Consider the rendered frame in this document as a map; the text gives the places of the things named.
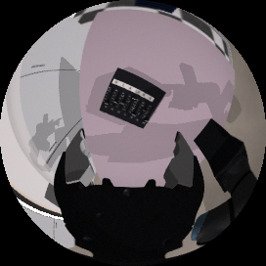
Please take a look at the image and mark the black lighting desk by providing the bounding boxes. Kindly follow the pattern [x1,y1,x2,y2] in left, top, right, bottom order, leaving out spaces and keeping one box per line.
[100,67,166,129]

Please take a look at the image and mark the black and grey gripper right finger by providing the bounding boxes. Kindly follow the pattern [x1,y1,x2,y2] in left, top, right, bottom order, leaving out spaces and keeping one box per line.
[163,132,204,226]

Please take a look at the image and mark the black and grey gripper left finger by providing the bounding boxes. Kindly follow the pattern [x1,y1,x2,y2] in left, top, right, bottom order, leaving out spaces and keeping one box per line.
[54,128,95,224]

